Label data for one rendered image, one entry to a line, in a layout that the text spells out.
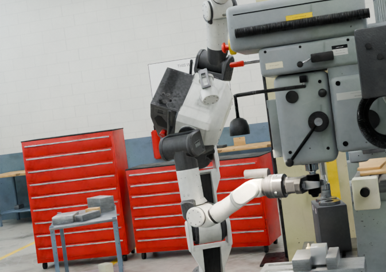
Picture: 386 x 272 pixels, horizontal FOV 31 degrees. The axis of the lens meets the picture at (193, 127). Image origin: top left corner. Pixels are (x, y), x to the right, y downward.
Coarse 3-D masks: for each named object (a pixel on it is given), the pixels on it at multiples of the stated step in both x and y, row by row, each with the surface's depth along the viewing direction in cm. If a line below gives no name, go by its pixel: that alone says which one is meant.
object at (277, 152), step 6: (270, 102) 247; (270, 108) 248; (276, 108) 247; (270, 114) 248; (276, 114) 247; (270, 120) 248; (276, 120) 247; (276, 126) 247; (276, 132) 248; (276, 138) 248; (276, 144) 248; (276, 150) 248; (276, 156) 248; (282, 156) 248
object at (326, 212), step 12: (312, 204) 295; (324, 204) 281; (336, 204) 281; (324, 216) 279; (336, 216) 279; (324, 228) 279; (336, 228) 279; (348, 228) 279; (324, 240) 279; (336, 240) 279; (348, 240) 279
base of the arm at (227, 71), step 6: (198, 54) 294; (198, 60) 293; (228, 60) 289; (198, 66) 295; (222, 66) 289; (228, 66) 290; (210, 72) 291; (216, 72) 293; (222, 72) 289; (228, 72) 292; (222, 78) 289; (228, 78) 294
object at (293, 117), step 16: (288, 80) 238; (320, 80) 235; (288, 96) 238; (304, 96) 237; (288, 112) 238; (304, 112) 237; (288, 128) 239; (304, 128) 237; (288, 144) 239; (304, 144) 238; (320, 144) 236; (336, 144) 237; (304, 160) 238; (320, 160) 237
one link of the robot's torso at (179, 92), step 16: (176, 80) 285; (192, 80) 285; (160, 96) 280; (176, 96) 280; (192, 96) 280; (224, 96) 283; (160, 112) 282; (176, 112) 276; (192, 112) 276; (208, 112) 277; (224, 112) 281; (160, 128) 291; (176, 128) 280; (192, 128) 275; (208, 128) 274; (208, 144) 283
